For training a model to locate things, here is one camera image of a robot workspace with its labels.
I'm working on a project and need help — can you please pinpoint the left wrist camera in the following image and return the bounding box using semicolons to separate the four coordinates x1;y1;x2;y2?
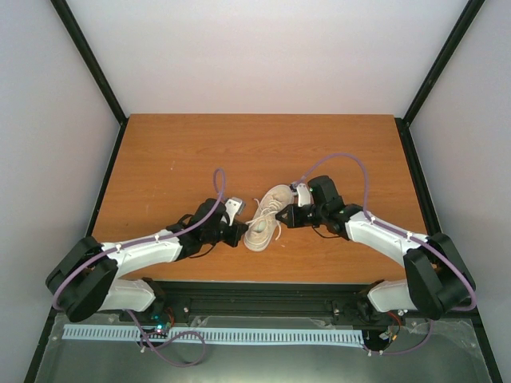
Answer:
224;197;246;226

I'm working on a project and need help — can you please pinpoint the black frame rail right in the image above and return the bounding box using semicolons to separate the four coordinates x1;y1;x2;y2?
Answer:
402;0;487;124

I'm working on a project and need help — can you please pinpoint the light blue cable duct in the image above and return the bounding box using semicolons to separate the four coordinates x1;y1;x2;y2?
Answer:
61;324;364;348

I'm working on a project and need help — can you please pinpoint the black frame rail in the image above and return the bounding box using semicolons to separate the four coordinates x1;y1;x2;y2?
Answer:
402;0;487;124
50;0;129;125

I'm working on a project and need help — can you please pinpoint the black frame rail left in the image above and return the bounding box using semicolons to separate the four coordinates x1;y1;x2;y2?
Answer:
50;0;129;125

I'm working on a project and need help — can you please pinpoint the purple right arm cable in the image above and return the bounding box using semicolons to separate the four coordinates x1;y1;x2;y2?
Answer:
299;153;478;356

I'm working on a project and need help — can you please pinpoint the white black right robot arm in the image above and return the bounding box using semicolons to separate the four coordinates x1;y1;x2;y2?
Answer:
275;176;476;321

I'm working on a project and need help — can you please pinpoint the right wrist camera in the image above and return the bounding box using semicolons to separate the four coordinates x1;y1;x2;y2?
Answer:
290;182;312;207

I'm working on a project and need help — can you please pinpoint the white canvas sneaker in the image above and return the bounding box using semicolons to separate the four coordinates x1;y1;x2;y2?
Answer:
244;184;294;252

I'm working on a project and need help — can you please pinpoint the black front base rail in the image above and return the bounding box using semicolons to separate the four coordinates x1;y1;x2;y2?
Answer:
55;278;476;332

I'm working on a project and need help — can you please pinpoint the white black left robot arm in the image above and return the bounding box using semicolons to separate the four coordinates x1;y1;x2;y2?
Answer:
46;197;248;322

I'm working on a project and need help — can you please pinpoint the white shoelace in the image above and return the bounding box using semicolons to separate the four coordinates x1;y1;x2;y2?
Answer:
244;196;283;247

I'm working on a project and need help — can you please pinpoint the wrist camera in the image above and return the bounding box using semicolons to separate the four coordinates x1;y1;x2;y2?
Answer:
224;197;246;226
290;182;312;207

